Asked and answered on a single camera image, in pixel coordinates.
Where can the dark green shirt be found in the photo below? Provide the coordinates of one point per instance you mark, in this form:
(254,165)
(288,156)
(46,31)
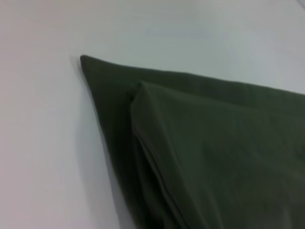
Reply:
(202,155)

